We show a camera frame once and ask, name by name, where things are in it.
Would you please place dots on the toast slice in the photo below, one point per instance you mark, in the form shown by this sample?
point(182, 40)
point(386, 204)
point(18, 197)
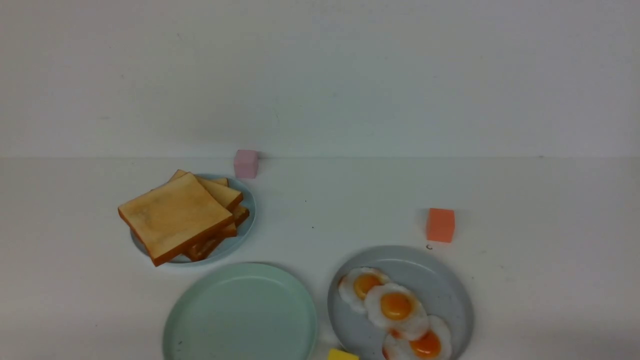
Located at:
point(220, 192)
point(175, 216)
point(202, 250)

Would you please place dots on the fried egg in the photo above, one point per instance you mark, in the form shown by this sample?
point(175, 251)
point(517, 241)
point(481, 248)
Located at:
point(436, 344)
point(354, 286)
point(396, 310)

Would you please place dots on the blue bread plate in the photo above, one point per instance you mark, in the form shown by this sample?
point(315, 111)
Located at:
point(228, 245)

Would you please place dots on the pink foam cube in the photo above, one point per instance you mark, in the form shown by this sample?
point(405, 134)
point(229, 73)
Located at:
point(246, 164)

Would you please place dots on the bread slice under stack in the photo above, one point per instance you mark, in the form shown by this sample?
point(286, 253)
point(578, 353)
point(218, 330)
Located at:
point(221, 181)

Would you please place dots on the orange foam cube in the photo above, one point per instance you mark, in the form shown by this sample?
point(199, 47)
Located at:
point(440, 225)

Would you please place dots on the mint green plate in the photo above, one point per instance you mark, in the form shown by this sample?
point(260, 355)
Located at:
point(242, 311)

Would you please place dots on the grey egg plate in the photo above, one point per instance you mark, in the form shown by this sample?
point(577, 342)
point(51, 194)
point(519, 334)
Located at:
point(435, 285)

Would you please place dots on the yellow foam cube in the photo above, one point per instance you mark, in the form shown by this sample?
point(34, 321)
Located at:
point(336, 354)

